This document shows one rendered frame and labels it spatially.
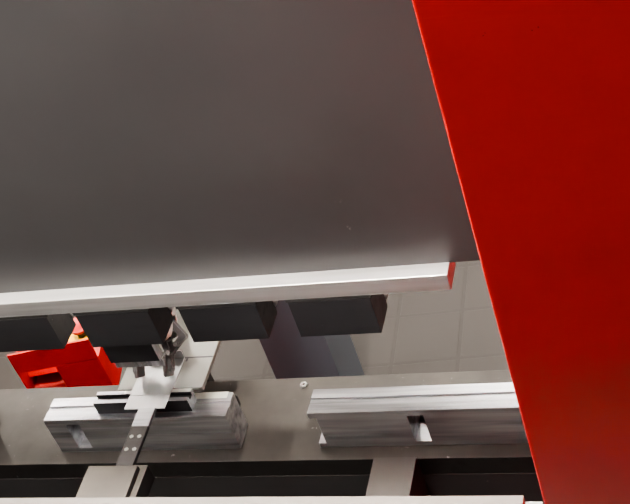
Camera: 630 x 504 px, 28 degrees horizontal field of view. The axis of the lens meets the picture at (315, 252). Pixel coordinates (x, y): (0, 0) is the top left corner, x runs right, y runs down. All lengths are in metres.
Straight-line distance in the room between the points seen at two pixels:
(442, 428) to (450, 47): 1.31
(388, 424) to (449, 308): 1.59
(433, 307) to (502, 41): 2.86
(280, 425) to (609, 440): 1.18
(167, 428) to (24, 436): 0.37
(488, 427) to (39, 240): 0.86
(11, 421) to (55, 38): 1.27
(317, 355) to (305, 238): 1.66
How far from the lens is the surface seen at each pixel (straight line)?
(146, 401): 2.40
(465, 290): 3.87
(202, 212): 1.72
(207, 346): 2.45
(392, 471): 2.27
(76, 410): 2.52
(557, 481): 1.39
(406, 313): 3.86
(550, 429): 1.33
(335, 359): 3.38
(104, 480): 2.26
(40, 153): 1.75
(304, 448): 2.36
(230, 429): 2.37
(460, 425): 2.24
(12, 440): 2.68
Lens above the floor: 2.57
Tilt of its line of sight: 38 degrees down
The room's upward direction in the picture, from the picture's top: 20 degrees counter-clockwise
